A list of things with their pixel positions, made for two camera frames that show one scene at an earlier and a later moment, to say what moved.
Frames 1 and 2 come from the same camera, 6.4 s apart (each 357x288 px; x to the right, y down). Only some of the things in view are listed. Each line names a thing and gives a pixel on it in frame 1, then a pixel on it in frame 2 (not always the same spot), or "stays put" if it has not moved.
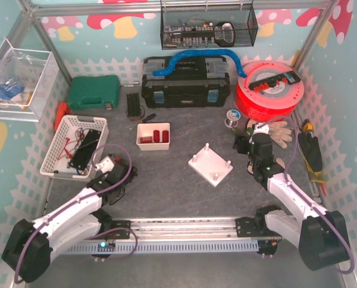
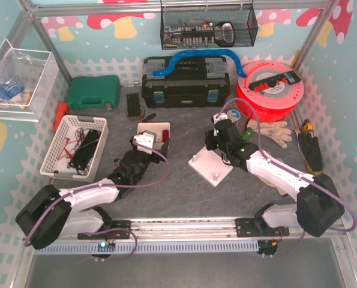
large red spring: x=165 y=136 stays put
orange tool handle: x=62 y=110 stays put
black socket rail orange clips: x=291 y=77 stays put
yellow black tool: x=308 y=126 stays put
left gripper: x=118 y=186 -> x=155 y=153
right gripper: x=242 y=143 -> x=219 y=135
